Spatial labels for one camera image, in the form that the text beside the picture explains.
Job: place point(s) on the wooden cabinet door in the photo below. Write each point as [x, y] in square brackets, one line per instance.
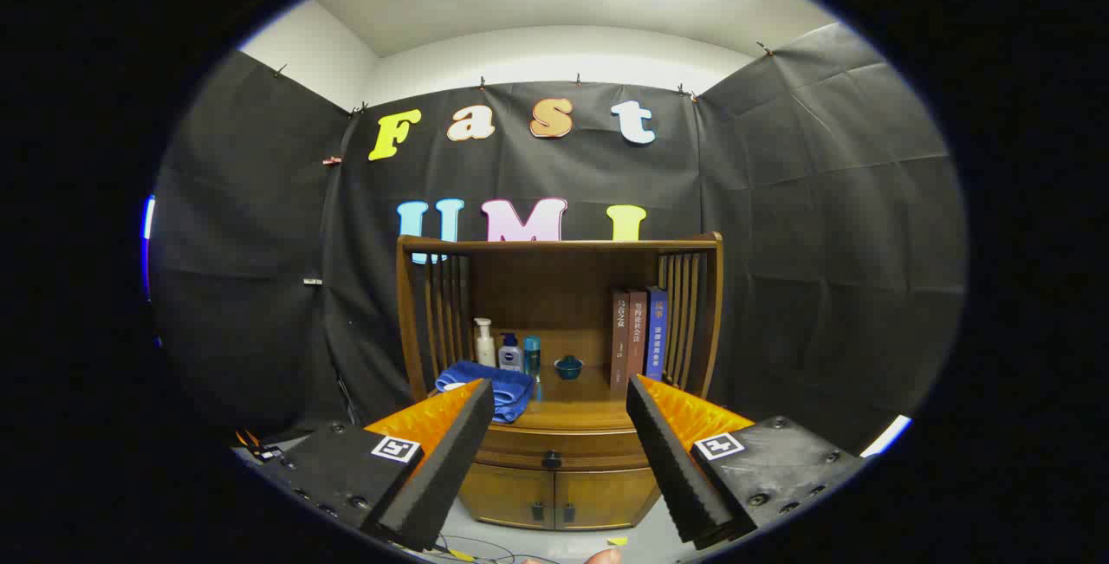
[511, 495]
[606, 495]

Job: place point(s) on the reddish brown book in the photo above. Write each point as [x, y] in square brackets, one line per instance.
[637, 330]

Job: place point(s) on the white pump bottle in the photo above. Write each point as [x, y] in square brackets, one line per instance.
[485, 352]

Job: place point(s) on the wooden countertop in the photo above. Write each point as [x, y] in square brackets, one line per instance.
[563, 412]

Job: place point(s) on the blue lidded teacup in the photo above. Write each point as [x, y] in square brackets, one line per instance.
[568, 368]

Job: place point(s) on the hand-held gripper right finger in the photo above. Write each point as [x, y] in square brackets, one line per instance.
[671, 469]

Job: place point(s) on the folded blue towel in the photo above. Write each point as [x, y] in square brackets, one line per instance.
[507, 395]

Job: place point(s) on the clear blue bottle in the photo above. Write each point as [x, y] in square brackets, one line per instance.
[531, 356]

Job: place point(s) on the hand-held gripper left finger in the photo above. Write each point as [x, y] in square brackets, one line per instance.
[450, 469]

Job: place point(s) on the blue book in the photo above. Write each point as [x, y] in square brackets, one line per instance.
[656, 330]

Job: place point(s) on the black electronic device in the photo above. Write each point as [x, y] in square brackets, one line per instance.
[264, 451]

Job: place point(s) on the dark brown book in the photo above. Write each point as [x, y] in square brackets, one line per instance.
[619, 339]

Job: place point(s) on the wooden cabinet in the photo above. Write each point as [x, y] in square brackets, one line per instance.
[554, 304]

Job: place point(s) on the white bottle with blue cap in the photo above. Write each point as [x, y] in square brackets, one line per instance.
[510, 358]

